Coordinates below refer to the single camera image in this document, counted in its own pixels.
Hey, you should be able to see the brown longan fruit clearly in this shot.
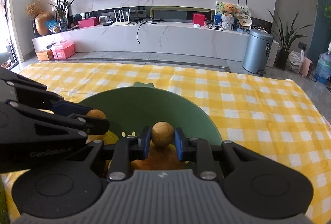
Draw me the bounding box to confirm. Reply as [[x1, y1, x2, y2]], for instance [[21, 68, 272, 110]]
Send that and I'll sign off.
[[86, 109, 107, 119], [151, 121, 174, 147]]

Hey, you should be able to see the yellow-green pear left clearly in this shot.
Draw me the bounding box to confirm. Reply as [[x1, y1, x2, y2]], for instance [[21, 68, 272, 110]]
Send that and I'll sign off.
[[86, 131, 119, 145]]

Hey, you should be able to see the green fruit bowl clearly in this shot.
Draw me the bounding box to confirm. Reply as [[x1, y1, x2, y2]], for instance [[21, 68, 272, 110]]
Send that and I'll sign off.
[[79, 82, 222, 145]]

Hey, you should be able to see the small orange cardboard box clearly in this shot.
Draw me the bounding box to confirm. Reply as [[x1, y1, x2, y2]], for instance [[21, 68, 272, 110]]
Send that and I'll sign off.
[[36, 49, 53, 62]]

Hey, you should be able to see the pink storage box on floor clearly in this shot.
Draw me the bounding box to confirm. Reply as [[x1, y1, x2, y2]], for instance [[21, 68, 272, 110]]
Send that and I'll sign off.
[[50, 40, 75, 59]]

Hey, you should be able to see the yellow checkered tablecloth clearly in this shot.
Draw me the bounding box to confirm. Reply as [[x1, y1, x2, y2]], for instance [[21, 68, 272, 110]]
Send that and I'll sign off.
[[0, 62, 331, 224]]

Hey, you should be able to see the pink box on console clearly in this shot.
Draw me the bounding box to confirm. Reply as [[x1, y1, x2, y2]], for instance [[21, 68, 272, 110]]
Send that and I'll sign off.
[[78, 17, 99, 28]]

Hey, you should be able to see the orange-brown vase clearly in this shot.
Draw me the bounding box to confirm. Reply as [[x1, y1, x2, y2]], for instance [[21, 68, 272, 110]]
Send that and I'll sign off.
[[34, 12, 53, 36]]

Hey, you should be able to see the white wifi router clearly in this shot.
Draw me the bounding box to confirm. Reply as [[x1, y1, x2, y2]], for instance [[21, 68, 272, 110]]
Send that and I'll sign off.
[[111, 9, 130, 26]]

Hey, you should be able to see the green plant in vase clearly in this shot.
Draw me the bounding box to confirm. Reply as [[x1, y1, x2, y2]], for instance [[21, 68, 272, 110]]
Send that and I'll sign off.
[[49, 0, 74, 32]]

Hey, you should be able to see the dried flower bunch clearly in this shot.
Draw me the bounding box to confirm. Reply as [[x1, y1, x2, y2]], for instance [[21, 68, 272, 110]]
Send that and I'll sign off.
[[25, 0, 43, 19]]

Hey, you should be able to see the white marble TV console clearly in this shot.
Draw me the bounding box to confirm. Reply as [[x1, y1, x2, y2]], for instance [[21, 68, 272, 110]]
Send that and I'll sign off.
[[32, 22, 248, 68]]

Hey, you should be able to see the grey pedal trash bin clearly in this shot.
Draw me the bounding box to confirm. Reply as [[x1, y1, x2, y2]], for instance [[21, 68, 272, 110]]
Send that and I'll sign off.
[[242, 29, 273, 77]]

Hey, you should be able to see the red box on console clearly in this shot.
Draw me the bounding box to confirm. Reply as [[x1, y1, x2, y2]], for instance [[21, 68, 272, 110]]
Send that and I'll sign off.
[[193, 13, 205, 27]]

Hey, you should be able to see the white plastic bag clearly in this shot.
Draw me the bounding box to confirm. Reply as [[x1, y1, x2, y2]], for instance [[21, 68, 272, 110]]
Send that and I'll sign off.
[[285, 50, 304, 73]]

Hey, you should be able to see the pink small heater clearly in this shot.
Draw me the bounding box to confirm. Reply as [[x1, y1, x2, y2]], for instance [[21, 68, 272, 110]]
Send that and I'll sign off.
[[300, 57, 313, 77]]

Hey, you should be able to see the teddy bear toy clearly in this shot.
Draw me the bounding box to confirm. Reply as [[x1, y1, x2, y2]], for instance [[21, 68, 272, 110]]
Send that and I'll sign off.
[[221, 3, 239, 30]]

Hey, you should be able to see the potted plant by bin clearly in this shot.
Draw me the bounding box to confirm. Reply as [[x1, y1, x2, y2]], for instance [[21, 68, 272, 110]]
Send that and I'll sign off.
[[268, 10, 312, 70]]

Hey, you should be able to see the blue water bottle jug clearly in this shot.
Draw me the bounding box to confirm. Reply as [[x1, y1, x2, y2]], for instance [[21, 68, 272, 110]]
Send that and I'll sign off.
[[313, 42, 331, 85]]

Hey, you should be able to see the black hanging cable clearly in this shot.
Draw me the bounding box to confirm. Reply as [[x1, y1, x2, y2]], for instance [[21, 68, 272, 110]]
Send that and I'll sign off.
[[136, 19, 164, 45]]

